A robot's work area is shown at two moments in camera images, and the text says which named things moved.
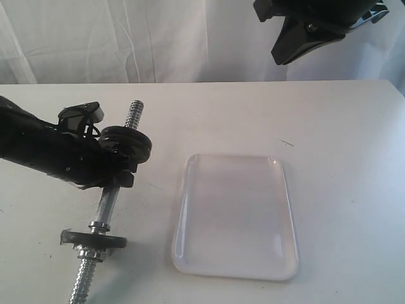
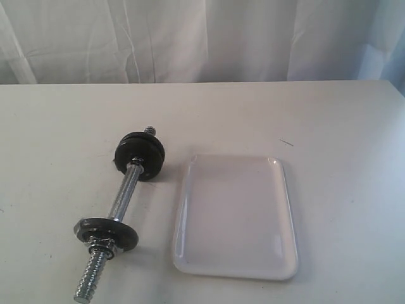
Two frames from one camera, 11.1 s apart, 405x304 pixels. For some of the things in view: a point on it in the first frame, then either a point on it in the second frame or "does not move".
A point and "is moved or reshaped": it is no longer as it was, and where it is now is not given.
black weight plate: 126,143 is moved or reshaped
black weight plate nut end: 93,239 -> 124,234
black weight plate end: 130,144 -> 146,146
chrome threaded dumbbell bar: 90,258 is moved or reshaped
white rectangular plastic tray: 233,219 does not move
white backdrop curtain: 159,41 does not move
